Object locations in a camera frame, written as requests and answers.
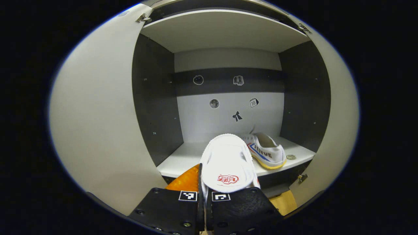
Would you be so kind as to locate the small round metal disc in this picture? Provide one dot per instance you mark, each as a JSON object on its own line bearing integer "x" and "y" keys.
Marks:
{"x": 291, "y": 157}

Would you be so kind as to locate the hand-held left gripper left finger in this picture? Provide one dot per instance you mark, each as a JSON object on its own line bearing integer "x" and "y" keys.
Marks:
{"x": 169, "y": 212}

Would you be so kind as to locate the grey shoe cabinet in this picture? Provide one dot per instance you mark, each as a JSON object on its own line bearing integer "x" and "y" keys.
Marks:
{"x": 225, "y": 32}

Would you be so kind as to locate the white canvas shoe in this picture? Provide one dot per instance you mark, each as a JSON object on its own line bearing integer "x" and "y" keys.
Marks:
{"x": 228, "y": 163}
{"x": 267, "y": 153}

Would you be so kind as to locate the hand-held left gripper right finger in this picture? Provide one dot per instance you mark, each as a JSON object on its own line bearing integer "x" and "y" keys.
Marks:
{"x": 241, "y": 212}

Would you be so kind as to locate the light grey cabinet door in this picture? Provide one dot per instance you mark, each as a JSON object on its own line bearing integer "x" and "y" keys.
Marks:
{"x": 98, "y": 114}
{"x": 339, "y": 114}

